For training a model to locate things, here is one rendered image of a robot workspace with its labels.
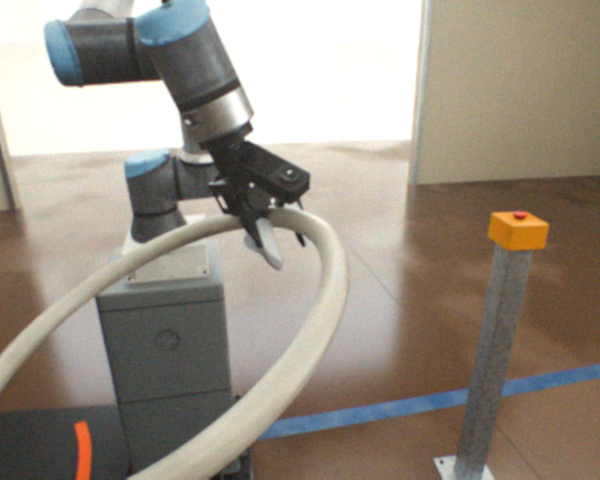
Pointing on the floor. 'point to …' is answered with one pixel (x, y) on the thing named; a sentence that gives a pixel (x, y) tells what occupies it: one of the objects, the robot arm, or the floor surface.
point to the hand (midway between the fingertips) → (292, 251)
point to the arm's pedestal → (168, 359)
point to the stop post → (494, 342)
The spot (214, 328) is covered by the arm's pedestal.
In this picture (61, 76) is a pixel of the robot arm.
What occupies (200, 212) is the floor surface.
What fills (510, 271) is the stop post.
